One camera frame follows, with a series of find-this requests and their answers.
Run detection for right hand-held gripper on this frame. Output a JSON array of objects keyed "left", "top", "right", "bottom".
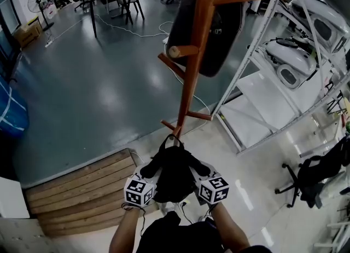
[{"left": 190, "top": 161, "right": 230, "bottom": 205}]

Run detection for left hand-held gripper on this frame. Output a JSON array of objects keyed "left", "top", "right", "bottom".
[{"left": 123, "top": 164, "right": 157, "bottom": 208}]

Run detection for black backpack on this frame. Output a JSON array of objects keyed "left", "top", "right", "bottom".
[{"left": 141, "top": 134, "right": 211, "bottom": 203}]

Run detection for brown wooden coat rack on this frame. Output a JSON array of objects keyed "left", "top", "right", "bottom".
[{"left": 157, "top": 0, "right": 271, "bottom": 147}]

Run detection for person's left forearm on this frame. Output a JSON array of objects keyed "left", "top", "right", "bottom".
[{"left": 109, "top": 206, "right": 147, "bottom": 253}]

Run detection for person's right forearm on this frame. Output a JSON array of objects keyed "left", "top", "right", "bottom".
[{"left": 209, "top": 202, "right": 251, "bottom": 253}]

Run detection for person's black shirt torso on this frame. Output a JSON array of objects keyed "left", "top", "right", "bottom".
[{"left": 136, "top": 210, "right": 226, "bottom": 253}]

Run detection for wooden plank platform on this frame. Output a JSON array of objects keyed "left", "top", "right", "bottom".
[{"left": 23, "top": 147, "right": 159, "bottom": 238}]

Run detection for white metal shelving unit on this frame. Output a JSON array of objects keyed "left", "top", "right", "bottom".
[{"left": 212, "top": 0, "right": 350, "bottom": 157}]

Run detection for white locker cabinet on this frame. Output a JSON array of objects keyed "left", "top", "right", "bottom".
[{"left": 0, "top": 217, "right": 53, "bottom": 253}]

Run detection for white flat panel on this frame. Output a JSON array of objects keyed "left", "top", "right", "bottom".
[{"left": 0, "top": 176, "right": 30, "bottom": 219}]

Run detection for grey hanging bag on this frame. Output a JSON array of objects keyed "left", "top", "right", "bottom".
[{"left": 166, "top": 0, "right": 246, "bottom": 78}]

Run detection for blue wrapped roll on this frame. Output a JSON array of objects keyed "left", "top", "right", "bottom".
[{"left": 0, "top": 75, "right": 30, "bottom": 137}]

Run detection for white device with dark window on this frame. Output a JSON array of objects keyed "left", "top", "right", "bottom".
[
  {"left": 264, "top": 37, "right": 318, "bottom": 90},
  {"left": 291, "top": 0, "right": 350, "bottom": 54}
]

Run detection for brown cardboard box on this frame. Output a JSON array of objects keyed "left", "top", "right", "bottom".
[{"left": 13, "top": 21, "right": 44, "bottom": 49}]

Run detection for black standing fan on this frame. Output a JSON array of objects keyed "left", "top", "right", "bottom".
[{"left": 27, "top": 0, "right": 55, "bottom": 31}]

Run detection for white floor cable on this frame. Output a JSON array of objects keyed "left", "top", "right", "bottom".
[{"left": 51, "top": 18, "right": 85, "bottom": 43}]

